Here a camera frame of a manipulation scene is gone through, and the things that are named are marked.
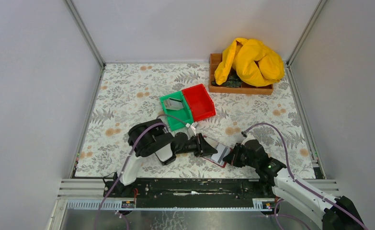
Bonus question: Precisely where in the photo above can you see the green plastic bin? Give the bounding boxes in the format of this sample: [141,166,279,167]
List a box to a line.
[159,91,194,131]

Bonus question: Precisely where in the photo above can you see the red plastic bin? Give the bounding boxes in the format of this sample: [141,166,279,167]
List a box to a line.
[182,84,216,121]

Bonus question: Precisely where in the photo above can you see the red leather card holder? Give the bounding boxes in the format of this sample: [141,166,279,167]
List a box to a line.
[204,136,232,168]

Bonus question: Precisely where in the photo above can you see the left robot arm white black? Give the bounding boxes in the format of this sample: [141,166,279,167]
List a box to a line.
[114,118,217,186]

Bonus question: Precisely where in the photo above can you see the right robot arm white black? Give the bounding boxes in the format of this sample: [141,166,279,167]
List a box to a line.
[223,139,367,230]

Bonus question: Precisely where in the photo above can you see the silver cards in green bin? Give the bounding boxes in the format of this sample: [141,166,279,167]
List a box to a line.
[163,98,184,111]

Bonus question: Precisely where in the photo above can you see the dark green item in tray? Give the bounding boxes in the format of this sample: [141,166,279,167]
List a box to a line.
[211,72,243,88]

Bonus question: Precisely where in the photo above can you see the yellow cloth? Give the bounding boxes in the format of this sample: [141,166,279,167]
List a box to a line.
[214,38,284,87]

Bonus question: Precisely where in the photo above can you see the wooden tray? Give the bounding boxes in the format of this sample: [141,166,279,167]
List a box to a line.
[208,53,273,95]

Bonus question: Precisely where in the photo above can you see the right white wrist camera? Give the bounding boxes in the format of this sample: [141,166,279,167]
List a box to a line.
[241,131,256,145]

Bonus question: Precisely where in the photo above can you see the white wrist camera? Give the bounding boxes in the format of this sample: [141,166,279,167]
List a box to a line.
[241,131,256,145]
[185,122,199,138]

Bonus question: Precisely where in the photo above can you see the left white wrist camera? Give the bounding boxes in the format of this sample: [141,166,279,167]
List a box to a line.
[185,122,199,138]

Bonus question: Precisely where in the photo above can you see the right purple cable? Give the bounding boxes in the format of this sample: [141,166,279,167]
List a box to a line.
[241,122,369,230]

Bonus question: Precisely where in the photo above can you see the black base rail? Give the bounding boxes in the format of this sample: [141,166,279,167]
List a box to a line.
[103,178,277,208]

